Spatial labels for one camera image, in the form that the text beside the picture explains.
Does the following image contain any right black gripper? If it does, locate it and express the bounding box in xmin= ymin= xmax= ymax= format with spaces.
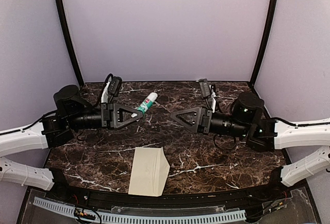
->
xmin=170 ymin=106 xmax=250 ymax=138

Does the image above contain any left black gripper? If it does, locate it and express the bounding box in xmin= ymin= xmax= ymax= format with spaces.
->
xmin=67 ymin=102 xmax=144 ymax=131

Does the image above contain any green white glue stick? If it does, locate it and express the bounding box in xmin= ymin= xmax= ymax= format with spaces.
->
xmin=136 ymin=92 xmax=158 ymax=114

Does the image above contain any cream paper envelope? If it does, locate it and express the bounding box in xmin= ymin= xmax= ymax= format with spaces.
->
xmin=128 ymin=147 xmax=170 ymax=197

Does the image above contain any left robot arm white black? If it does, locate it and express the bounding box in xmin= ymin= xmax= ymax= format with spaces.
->
xmin=1 ymin=85 xmax=143 ymax=201

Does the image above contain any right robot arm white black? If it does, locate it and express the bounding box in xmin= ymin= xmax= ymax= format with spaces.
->
xmin=171 ymin=92 xmax=329 ymax=200

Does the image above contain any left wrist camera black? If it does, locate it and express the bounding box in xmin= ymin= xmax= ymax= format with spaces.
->
xmin=99 ymin=73 xmax=122 ymax=103

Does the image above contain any left black frame post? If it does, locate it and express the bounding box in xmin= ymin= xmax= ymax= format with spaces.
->
xmin=55 ymin=0 xmax=85 ymax=87

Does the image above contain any black frame post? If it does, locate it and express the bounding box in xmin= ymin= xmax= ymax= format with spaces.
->
xmin=55 ymin=0 xmax=85 ymax=87
xmin=249 ymin=0 xmax=277 ymax=89

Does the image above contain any small circuit board with wires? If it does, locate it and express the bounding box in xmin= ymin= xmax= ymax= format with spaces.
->
xmin=74 ymin=208 xmax=96 ymax=220

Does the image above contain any white slotted cable duct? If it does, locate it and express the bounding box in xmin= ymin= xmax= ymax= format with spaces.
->
xmin=33 ymin=197 xmax=246 ymax=224

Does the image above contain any black front table rail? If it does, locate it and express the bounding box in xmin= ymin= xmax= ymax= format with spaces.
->
xmin=45 ymin=184 xmax=291 ymax=209

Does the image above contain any right black frame post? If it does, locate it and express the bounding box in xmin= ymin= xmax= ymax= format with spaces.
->
xmin=249 ymin=0 xmax=277 ymax=89

